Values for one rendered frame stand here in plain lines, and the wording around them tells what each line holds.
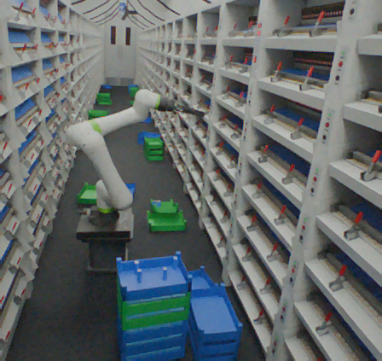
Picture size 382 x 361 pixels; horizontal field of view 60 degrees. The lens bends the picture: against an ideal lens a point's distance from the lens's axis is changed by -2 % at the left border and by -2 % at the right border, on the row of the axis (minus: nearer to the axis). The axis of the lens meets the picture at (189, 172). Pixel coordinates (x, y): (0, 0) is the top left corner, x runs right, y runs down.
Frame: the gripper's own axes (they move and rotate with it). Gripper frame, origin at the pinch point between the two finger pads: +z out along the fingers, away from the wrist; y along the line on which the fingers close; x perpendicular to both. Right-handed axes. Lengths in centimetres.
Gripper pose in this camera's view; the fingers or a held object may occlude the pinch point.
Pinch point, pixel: (199, 113)
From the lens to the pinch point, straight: 211.6
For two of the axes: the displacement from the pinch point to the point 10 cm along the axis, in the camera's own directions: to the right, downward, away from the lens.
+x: 2.8, -9.1, -3.0
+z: 9.4, 2.0, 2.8
